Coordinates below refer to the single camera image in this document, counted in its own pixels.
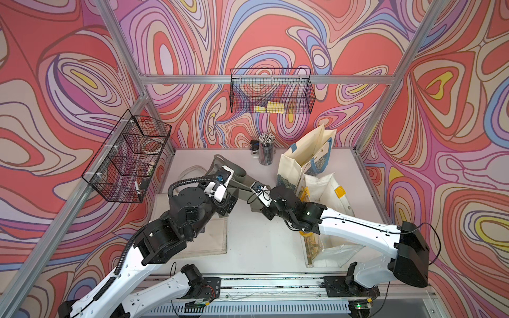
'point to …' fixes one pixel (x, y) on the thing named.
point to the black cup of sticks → (266, 149)
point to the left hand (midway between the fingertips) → (230, 180)
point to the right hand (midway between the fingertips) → (261, 201)
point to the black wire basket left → (127, 161)
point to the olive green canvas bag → (237, 181)
